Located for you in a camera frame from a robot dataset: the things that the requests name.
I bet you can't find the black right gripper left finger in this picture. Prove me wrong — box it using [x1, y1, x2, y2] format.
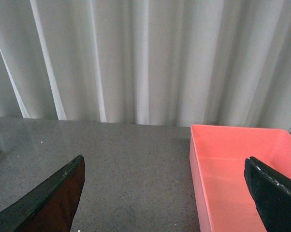
[0, 155, 85, 232]

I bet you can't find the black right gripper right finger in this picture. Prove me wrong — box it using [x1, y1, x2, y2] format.
[244, 157, 291, 232]

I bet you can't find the pink plastic bin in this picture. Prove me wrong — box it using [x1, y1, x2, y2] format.
[189, 125, 291, 232]

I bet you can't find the white curtain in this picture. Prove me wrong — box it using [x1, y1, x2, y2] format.
[0, 0, 291, 131]

